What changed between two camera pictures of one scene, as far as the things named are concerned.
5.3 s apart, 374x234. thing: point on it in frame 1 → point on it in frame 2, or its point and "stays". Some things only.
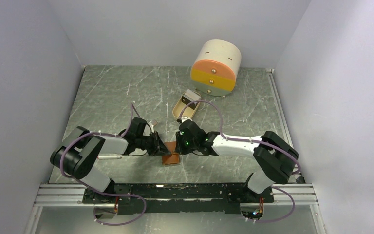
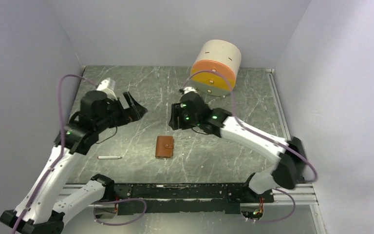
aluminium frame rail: [293, 194] stays
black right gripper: [180, 148] → [177, 109]
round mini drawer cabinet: [216, 64] stays
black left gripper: [158, 148] → [135, 111]
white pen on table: [108, 157] stays
